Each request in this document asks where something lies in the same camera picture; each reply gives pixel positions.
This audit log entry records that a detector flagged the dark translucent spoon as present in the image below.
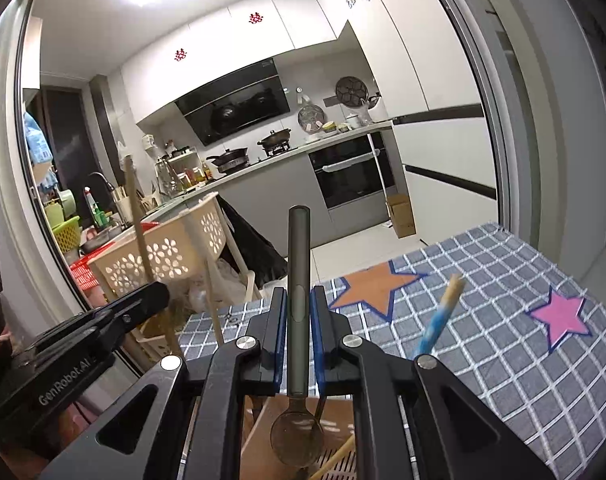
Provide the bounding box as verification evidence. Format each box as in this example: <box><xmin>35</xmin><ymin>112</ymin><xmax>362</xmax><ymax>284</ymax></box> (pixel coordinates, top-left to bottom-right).
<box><xmin>270</xmin><ymin>205</ymin><xmax>324</xmax><ymax>469</ymax></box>

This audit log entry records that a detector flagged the blue patterned chopstick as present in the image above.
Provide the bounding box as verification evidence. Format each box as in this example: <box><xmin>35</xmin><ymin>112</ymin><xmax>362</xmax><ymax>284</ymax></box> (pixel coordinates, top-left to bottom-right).
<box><xmin>414</xmin><ymin>274</ymin><xmax>466</xmax><ymax>359</ymax></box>

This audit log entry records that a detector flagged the beige utensil holder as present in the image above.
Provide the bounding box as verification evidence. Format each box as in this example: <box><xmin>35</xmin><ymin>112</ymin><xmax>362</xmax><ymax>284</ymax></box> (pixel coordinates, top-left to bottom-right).
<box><xmin>240</xmin><ymin>393</ymin><xmax>360</xmax><ymax>480</ymax></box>

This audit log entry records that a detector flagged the cream flower-cut laundry basket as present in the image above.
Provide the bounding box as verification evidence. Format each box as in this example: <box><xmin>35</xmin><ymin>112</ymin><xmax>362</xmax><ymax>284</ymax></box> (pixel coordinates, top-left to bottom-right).
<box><xmin>86</xmin><ymin>192</ymin><xmax>264</xmax><ymax>306</ymax></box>

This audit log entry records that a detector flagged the cardboard box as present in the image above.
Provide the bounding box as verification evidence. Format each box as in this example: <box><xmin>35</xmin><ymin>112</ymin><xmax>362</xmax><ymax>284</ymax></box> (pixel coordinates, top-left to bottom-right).
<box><xmin>386</xmin><ymin>194</ymin><xmax>416</xmax><ymax>238</ymax></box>

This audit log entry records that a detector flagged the built-in black oven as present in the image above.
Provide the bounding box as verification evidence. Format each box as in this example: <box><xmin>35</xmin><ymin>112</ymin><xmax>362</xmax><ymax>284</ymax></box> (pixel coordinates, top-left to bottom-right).
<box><xmin>308</xmin><ymin>131</ymin><xmax>395</xmax><ymax>208</ymax></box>

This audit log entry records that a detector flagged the black wok on stove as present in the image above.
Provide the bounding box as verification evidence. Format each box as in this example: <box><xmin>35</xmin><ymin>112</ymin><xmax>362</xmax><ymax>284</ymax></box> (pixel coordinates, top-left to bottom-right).
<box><xmin>206</xmin><ymin>148</ymin><xmax>248</xmax><ymax>172</ymax></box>

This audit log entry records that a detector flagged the black pot with lid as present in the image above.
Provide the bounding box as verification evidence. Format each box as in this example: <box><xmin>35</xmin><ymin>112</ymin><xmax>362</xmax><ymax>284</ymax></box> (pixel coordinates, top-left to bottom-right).
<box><xmin>257</xmin><ymin>128</ymin><xmax>291</xmax><ymax>157</ymax></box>

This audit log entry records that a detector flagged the grey checkered star tablecloth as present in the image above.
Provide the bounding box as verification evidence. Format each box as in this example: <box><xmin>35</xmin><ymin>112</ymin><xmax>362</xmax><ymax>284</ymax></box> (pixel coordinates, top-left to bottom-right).
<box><xmin>177</xmin><ymin>221</ymin><xmax>606</xmax><ymax>480</ymax></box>

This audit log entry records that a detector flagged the black range hood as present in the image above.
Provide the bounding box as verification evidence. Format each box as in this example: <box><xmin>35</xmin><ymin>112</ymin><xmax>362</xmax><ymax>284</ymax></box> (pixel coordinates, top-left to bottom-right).
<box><xmin>175</xmin><ymin>58</ymin><xmax>290</xmax><ymax>146</ymax></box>

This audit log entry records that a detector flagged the white refrigerator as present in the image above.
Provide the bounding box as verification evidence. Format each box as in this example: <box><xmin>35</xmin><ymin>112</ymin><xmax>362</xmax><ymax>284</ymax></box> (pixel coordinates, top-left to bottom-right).
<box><xmin>318</xmin><ymin>0</ymin><xmax>498</xmax><ymax>244</ymax></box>

